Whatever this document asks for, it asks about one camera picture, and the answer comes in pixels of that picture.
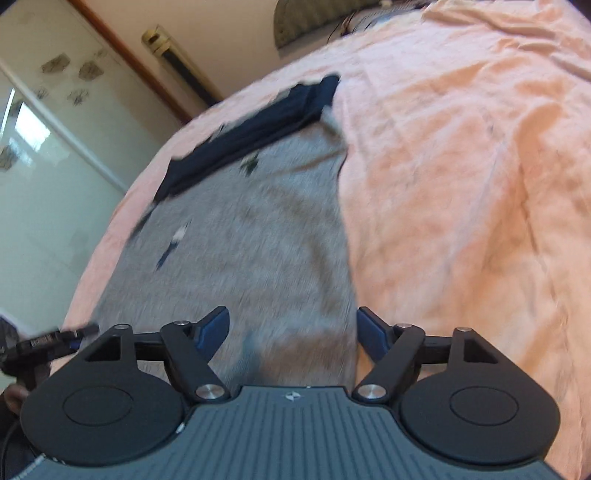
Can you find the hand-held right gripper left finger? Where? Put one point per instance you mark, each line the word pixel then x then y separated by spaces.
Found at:
pixel 213 328

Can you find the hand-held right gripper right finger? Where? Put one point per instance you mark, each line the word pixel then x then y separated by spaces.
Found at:
pixel 369 328

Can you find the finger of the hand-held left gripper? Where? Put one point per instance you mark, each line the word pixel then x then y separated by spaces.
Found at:
pixel 60 340

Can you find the grey and navy sweater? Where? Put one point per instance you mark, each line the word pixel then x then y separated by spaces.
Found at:
pixel 272 258

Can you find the pink bed sheet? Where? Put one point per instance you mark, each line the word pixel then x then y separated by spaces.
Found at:
pixel 461 184

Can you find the glass door with flower decals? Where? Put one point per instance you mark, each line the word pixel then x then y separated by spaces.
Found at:
pixel 55 161

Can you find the gold tower fan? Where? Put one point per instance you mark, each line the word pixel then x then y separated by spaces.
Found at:
pixel 178 69

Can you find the grey patterned pillow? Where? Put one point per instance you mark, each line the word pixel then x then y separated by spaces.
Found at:
pixel 369 16

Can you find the olive green cushion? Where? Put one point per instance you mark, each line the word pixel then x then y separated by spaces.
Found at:
pixel 314 21

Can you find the wooden door frame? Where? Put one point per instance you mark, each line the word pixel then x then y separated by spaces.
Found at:
pixel 138 64

